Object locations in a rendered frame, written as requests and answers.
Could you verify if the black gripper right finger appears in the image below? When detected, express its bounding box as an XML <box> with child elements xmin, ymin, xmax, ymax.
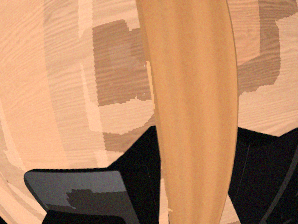
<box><xmin>227</xmin><ymin>127</ymin><xmax>298</xmax><ymax>224</ymax></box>

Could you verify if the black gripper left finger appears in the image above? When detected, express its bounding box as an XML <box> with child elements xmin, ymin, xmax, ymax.
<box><xmin>24</xmin><ymin>125</ymin><xmax>161</xmax><ymax>224</ymax></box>

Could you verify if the wooden rail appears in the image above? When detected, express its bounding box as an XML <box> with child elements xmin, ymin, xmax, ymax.
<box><xmin>136</xmin><ymin>0</ymin><xmax>239</xmax><ymax>224</ymax></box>

